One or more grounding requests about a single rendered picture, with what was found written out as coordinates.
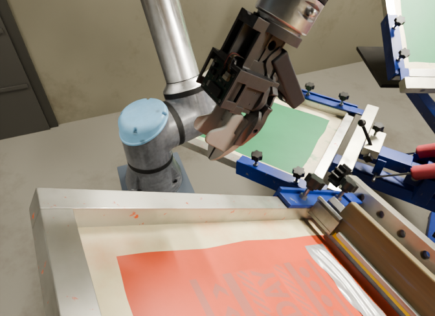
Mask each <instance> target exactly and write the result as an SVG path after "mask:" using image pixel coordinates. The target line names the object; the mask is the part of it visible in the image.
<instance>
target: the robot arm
mask: <svg viewBox="0 0 435 316"><path fill-rule="evenodd" d="M140 2H141V5H142V8H143V11H144V14H145V17H146V21H147V23H148V26H149V30H150V33H151V36H152V40H153V43H154V46H155V49H156V52H157V55H158V58H159V61H160V65H161V68H162V71H163V75H164V78H165V80H166V87H165V88H164V91H163V95H164V98H165V101H164V102H162V101H161V100H158V99H156V98H150V99H149V100H147V98H143V99H140V100H137V101H134V102H132V103H131V104H129V105H128V106H126V107H125V108H124V109H123V110H122V112H121V114H120V116H119V118H118V128H119V136H120V139H121V141H122V144H123V147H124V152H125V154H126V159H127V162H128V167H127V170H126V186H127V189H128V191H139V192H173V193H175V192H176V191H177V190H178V189H179V187H180V186H181V183H182V173H181V168H180V166H179V164H178V163H177V161H176V160H175V158H174V156H173V153H172V149H173V148H175V147H177V146H179V145H181V144H184V143H186V142H188V141H190V140H192V139H194V138H196V137H198V136H200V135H203V134H204V135H206V136H205V142H206V143H208V153H207V157H208V158H209V160H210V161H215V160H217V159H220V158H222V157H224V156H226V155H228V154H230V153H231V152H233V151H234V150H236V149H237V148H239V147H240V146H243V145H244V144H245V143H246V142H248V141H249V140H251V139H252V138H253V137H254V136H255V135H257V134H258V133H259V131H260V130H261V129H262V128H263V126H264V124H265V122H266V120H267V117H268V116H269V114H270V113H271V112H272V111H273V109H272V108H271V107H272V105H273V103H274V100H275V98H276V97H278V98H279V99H280V100H281V101H282V102H285V103H287V104H288V105H289V106H290V107H291V108H293V109H295V108H297V107H298V106H299V105H300V104H301V103H303V102H304V100H305V98H304V95H303V92H302V90H301V87H300V84H299V82H298V79H297V77H296V74H295V70H294V69H293V65H292V63H291V60H290V58H289V55H288V53H287V51H286V50H285V49H283V47H284V45H285V43H287V44H289V45H291V46H293V47H294V48H298V46H299V45H300V43H301V42H302V39H301V38H300V36H301V35H303V36H307V33H308V32H309V30H310V29H311V27H312V26H313V24H314V22H315V21H316V19H317V18H318V15H319V14H320V12H321V11H322V9H323V8H324V6H325V5H326V3H327V2H328V0H257V2H256V4H255V7H256V8H257V9H258V11H257V12H255V11H254V12H253V13H252V12H249V11H248V10H246V9H244V8H243V7H242V8H241V10H240V12H239V14H238V16H237V18H236V20H235V22H234V24H233V26H232V28H231V30H230V32H229V34H228V36H227V38H226V40H225V42H224V43H223V45H222V47H221V49H220V50H219V49H217V48H215V47H213V48H212V50H211V51H210V54H209V55H208V58H207V59H206V62H205V64H204V66H203V68H202V70H201V72H200V73H199V70H198V67H197V63H196V60H195V56H194V52H193V48H192V44H191V41H190V37H189V34H188V30H187V27H186V23H185V20H184V16H183V11H182V8H181V4H180V1H179V0H140ZM210 59H213V62H212V64H211V66H210V68H209V70H208V72H207V74H206V76H203V73H204V71H205V69H206V67H207V65H208V63H209V61H210ZM241 113H245V114H246V115H245V116H243V115H242V114H241Z"/></svg>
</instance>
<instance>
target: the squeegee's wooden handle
mask: <svg viewBox="0 0 435 316"><path fill-rule="evenodd" d="M339 216H340V217H341V218H342V223H341V224H340V225H339V226H338V227H337V228H336V229H335V232H336V233H338V232H341V233H343V235H345V237H346V238H347V239H348V240H349V241H350V242H351V243H352V244H353V245H354V246H355V247H356V248H357V249H358V250H359V252H360V253H361V254H362V255H363V256H364V257H365V258H366V259H367V260H368V261H369V262H370V263H371V264H372V265H373V266H374V267H375V268H376V270H378V272H380V274H382V275H383V276H384V277H385V278H386V280H387V281H388V282H389V283H390V284H391V285H392V286H393V287H394V288H395V289H396V290H397V291H398V292H399V293H400V294H401V296H402V297H403V298H404V299H405V300H406V301H407V302H408V303H409V304H410V305H411V306H412V307H413V308H414V309H415V310H416V311H417V312H418V313H419V314H420V315H421V316H435V275H433V274H432V273H431V272H430V271H429V270H428V269H427V268H426V267H425V266H424V265H423V264H422V263H421V262H420V261H419V260H418V259H417V258H415V257H414V256H413V255H412V254H411V253H410V252H409V251H408V250H407V249H405V248H404V247H403V246H402V245H401V244H400V243H399V242H398V241H397V240H396V239H395V238H394V237H393V236H392V235H391V234H390V233H389V232H387V231H386V230H385V229H384V228H383V227H382V226H381V225H380V224H378V223H377V222H376V221H375V220H374V219H373V218H372V217H371V216H370V215H369V214H368V213H367V212H366V211H365V210H364V209H363V208H361V207H360V206H359V205H358V204H357V203H356V202H350V203H348V204H347V205H346V207H345V208H344V209H343V210H342V211H341V212H340V214H339Z"/></svg>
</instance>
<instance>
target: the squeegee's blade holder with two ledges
mask: <svg viewBox="0 0 435 316"><path fill-rule="evenodd" d="M336 237H337V238H338V239H339V240H340V241H341V242H342V243H343V244H344V245H345V246H346V247H347V248H348V249H349V250H350V252H351V253H352V254H353V255H354V256H355V257H356V258H357V259H358V260H359V261H360V263H361V264H362V265H363V266H364V267H365V268H367V270H368V271H369V272H370V273H371V274H372V275H373V276H374V277H375V278H376V279H377V281H378V282H379V283H380V284H381V285H382V286H383V287H384V288H385V289H386V290H387V292H389V294H391V296H393V297H394V298H395V300H396V301H397V302H398V303H399V304H400V305H401V306H402V307H403V308H404V309H405V311H406V312H407V313H408V314H409V315H410V316H421V315H420V314H419V313H418V312H417V311H416V310H415V309H414V308H413V307H412V306H411V305H410V304H409V303H408V302H407V301H406V300H405V299H404V298H403V297H402V296H401V294H400V293H399V292H398V291H397V290H396V289H395V288H394V287H393V286H392V285H391V284H390V283H389V282H388V281H387V280H386V278H385V277H384V276H383V275H382V274H380V272H378V270H376V268H375V267H374V266H373V265H372V264H371V263H370V262H369V261H368V260H367V259H366V258H365V257H364V256H363V255H362V254H361V253H360V252H359V250H358V249H357V248H356V247H355V246H354V245H353V244H352V243H351V242H350V241H349V240H348V239H347V238H346V237H345V235H343V233H341V232H338V233H337V234H336Z"/></svg>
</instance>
